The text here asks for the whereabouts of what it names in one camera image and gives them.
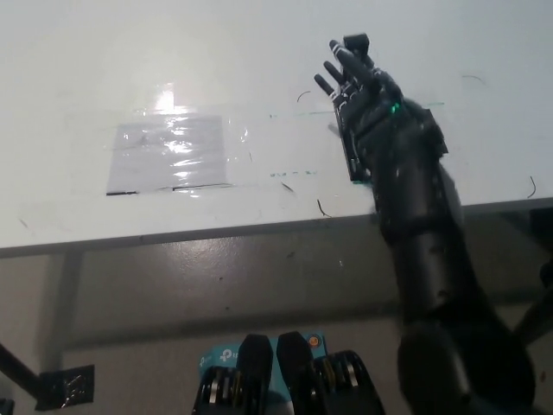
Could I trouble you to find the black robot torso blocks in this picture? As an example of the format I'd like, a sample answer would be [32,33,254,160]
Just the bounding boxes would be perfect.
[189,331,385,415]

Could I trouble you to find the clear plastic film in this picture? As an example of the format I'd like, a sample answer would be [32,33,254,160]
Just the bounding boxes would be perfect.
[64,81,256,199]

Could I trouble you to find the black stand strut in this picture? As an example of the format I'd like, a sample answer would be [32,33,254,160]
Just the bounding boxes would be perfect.
[0,341,42,397]

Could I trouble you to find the grey table leg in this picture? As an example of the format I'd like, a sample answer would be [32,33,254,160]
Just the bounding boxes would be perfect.
[41,250,86,368]

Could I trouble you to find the black desk stapler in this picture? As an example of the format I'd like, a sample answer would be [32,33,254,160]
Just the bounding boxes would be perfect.
[332,33,375,183]

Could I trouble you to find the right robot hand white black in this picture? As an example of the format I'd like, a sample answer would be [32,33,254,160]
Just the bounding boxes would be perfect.
[313,39,447,183]

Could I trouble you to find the teal router box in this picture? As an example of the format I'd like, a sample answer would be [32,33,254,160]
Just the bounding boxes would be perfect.
[198,333,326,390]

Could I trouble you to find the black tape mark on desk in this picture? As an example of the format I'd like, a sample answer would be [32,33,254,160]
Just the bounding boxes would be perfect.
[416,107,450,156]

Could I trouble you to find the clear taped plastic sheet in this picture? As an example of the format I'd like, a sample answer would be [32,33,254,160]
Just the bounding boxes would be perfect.
[105,113,227,196]

